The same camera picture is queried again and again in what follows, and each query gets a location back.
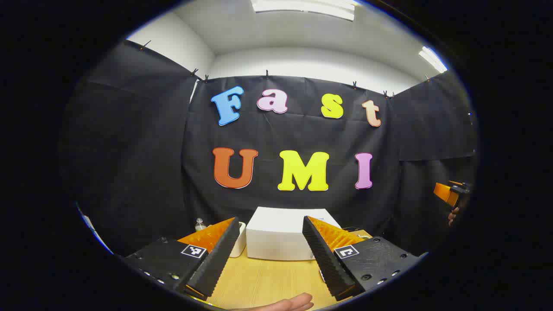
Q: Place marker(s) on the white toaster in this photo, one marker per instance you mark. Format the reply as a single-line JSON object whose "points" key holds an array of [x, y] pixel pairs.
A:
{"points": [[240, 242]]}

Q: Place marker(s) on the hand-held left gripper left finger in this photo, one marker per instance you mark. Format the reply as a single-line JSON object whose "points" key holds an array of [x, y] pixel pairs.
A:
{"points": [[216, 263]]}

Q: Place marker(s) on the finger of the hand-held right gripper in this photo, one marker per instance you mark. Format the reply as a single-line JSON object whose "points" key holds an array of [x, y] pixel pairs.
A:
{"points": [[445, 193]]}

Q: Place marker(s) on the white microwave oven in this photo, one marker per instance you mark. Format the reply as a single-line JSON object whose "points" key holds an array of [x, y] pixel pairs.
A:
{"points": [[276, 235]]}

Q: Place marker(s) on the ceiling light panel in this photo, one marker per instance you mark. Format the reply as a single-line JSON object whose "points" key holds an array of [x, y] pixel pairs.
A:
{"points": [[433, 59], [302, 7]]}

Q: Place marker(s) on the green label plastic bottle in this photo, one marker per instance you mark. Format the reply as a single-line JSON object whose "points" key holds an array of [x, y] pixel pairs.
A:
{"points": [[200, 225]]}

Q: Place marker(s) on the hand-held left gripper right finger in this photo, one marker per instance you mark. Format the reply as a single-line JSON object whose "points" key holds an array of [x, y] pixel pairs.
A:
{"points": [[326, 263]]}

